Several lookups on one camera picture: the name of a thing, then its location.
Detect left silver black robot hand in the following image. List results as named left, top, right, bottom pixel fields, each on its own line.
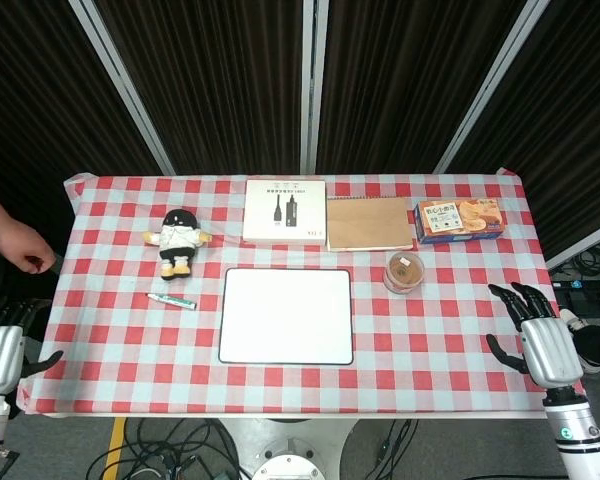
left=0, top=297, right=65, bottom=399

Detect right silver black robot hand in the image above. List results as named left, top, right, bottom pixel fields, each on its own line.
left=485, top=281, right=585, bottom=390

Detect bare person hand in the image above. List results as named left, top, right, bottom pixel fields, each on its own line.
left=0, top=219, right=57, bottom=275

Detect green white marker pen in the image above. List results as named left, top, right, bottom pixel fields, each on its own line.
left=145, top=292, right=198, bottom=310

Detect white drawing board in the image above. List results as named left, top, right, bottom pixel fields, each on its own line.
left=217, top=267, right=355, bottom=366

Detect white sneaker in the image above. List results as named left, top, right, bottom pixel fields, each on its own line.
left=558, top=307, right=592, bottom=332

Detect black power strip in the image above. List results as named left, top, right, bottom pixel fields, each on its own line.
left=552, top=278, right=600, bottom=317

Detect red white checkered tablecloth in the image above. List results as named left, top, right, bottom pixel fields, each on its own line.
left=17, top=167, right=589, bottom=416

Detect dark ribbed partition panel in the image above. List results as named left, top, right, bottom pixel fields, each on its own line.
left=0, top=0, right=165, bottom=254
left=316, top=0, right=530, bottom=176
left=93, top=0, right=306, bottom=176
left=448, top=0, right=600, bottom=262

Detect black white plush doll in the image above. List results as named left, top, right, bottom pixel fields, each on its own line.
left=143, top=208, right=214, bottom=282

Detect orange blue cookie box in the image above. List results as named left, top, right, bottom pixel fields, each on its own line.
left=411, top=198, right=506, bottom=245

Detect round clear plastic snack tub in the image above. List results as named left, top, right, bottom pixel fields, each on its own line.
left=382, top=250, right=426, bottom=296

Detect brown spiral notebook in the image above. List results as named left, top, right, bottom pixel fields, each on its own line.
left=325, top=196, right=415, bottom=253

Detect white product box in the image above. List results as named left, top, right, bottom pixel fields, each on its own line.
left=241, top=178, right=328, bottom=245

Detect grey aluminium partition rail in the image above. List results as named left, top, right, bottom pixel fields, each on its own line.
left=547, top=232, right=600, bottom=271

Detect black floor cable with plug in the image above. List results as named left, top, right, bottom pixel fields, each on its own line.
left=374, top=418, right=414, bottom=470

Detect grey aluminium partition post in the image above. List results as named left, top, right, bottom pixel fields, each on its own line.
left=68, top=0, right=175, bottom=176
left=432, top=0, right=552, bottom=176
left=299, top=0, right=330, bottom=176

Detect black floor cable bundle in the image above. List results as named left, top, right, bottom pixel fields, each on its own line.
left=87, top=417, right=241, bottom=480

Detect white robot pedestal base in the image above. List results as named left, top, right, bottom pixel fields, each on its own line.
left=214, top=417, right=361, bottom=480

